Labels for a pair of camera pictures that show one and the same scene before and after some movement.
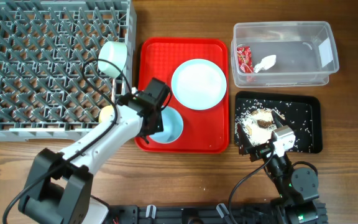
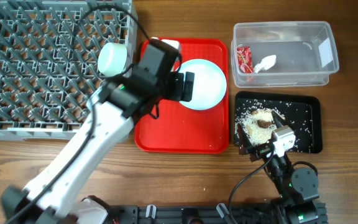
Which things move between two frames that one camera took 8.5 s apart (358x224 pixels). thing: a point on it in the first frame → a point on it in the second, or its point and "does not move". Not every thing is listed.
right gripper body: [259, 152] does not move
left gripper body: [157, 127] → [173, 88]
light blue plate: [199, 84] does not move
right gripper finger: [244, 142] does not move
